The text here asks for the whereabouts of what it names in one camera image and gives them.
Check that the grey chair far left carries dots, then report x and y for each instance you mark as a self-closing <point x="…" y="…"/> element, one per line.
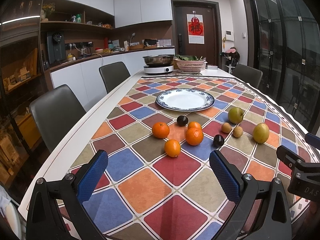
<point x="113" y="74"/>

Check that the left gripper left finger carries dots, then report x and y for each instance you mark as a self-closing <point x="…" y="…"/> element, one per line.
<point x="44" y="220"/>

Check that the green pear back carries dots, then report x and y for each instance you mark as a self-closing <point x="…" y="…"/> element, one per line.
<point x="235" y="115"/>

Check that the small orange mandarin front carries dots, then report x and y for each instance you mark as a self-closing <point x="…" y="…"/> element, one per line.
<point x="172" y="148"/>

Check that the grey chair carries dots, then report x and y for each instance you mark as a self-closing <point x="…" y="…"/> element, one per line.
<point x="248" y="75"/>
<point x="55" y="113"/>
<point x="113" y="74"/>

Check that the colourful checkered tablecloth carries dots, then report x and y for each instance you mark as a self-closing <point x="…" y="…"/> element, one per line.
<point x="146" y="194"/>

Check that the black water dispenser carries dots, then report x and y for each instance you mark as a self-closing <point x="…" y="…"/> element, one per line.
<point x="56" y="47"/>

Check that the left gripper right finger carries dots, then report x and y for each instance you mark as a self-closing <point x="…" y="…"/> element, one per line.
<point x="272" y="220"/>

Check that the black glass sliding door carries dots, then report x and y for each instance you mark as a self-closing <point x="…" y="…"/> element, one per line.
<point x="284" y="45"/>

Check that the grey chair near left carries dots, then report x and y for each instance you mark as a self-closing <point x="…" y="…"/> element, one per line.
<point x="55" y="113"/>

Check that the brown longan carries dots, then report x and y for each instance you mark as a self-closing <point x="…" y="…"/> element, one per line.
<point x="237" y="132"/>
<point x="226" y="128"/>

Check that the dark plum front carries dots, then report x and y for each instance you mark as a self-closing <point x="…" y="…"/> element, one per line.
<point x="218" y="141"/>

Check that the white induction cooker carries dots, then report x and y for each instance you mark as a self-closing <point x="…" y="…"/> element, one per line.
<point x="158" y="70"/>

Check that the pink vegetable basket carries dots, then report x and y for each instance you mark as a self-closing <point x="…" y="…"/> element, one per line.
<point x="190" y="66"/>

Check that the dark plum back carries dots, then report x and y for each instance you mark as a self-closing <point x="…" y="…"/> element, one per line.
<point x="182" y="120"/>

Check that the red fu wall calendar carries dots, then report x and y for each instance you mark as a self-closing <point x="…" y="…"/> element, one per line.
<point x="195" y="28"/>

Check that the green leafy vegetables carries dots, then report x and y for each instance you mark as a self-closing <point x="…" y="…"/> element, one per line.
<point x="189" y="58"/>

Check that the grey chair right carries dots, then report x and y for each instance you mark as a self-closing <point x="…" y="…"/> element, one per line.
<point x="248" y="75"/>

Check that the blue white porcelain plate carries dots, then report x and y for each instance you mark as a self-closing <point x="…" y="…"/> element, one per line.
<point x="185" y="100"/>

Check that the dark brown door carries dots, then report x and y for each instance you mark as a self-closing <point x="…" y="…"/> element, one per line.
<point x="212" y="46"/>

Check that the dark plum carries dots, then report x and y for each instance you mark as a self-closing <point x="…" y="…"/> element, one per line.
<point x="182" y="120"/>
<point x="218" y="141"/>

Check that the large orange mandarin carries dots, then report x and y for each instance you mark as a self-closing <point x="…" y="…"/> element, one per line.
<point x="194" y="136"/>

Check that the steel pan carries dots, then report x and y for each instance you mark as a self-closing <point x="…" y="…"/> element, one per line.
<point x="159" y="60"/>

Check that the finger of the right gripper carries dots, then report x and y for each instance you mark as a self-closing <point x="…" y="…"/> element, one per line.
<point x="313" y="140"/>
<point x="289" y="158"/>

